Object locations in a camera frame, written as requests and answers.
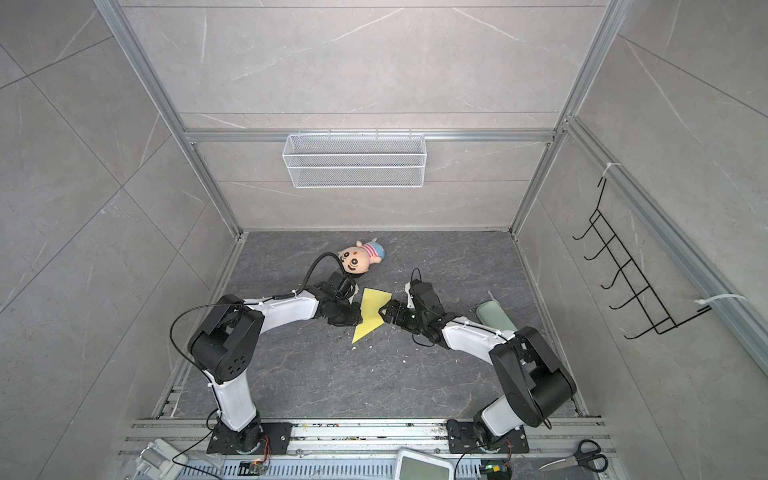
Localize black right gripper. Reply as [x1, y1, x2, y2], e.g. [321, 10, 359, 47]
[378, 299, 430, 333]

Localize yellow square paper sheet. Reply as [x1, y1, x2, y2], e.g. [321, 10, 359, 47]
[352, 288, 392, 343]

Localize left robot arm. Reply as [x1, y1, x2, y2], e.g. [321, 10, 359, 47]
[187, 272, 362, 434]

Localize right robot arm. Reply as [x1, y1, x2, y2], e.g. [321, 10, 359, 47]
[379, 280, 577, 445]

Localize plush doll toy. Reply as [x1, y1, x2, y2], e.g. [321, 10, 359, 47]
[338, 238, 386, 275]

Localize white digital scale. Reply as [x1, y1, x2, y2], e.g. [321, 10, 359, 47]
[394, 448, 455, 480]

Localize small green circuit board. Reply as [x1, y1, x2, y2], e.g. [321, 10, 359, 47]
[479, 461, 513, 480]

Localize white device bottom left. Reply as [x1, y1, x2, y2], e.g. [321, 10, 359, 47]
[134, 438, 189, 480]

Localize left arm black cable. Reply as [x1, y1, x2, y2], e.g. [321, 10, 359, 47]
[169, 251, 346, 379]

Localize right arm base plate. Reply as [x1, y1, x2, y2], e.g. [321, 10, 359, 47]
[445, 419, 530, 454]

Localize white wire mesh basket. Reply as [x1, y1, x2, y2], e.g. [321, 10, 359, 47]
[282, 133, 428, 189]

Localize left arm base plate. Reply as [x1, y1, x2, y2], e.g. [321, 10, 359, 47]
[206, 422, 293, 455]

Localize small red-wired circuit board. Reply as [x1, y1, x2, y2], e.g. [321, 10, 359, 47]
[238, 460, 270, 476]

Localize black handled scissors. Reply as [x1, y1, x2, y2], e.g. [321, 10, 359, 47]
[539, 439, 609, 473]

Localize black wire hook rack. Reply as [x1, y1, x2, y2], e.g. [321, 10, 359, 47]
[572, 178, 713, 340]

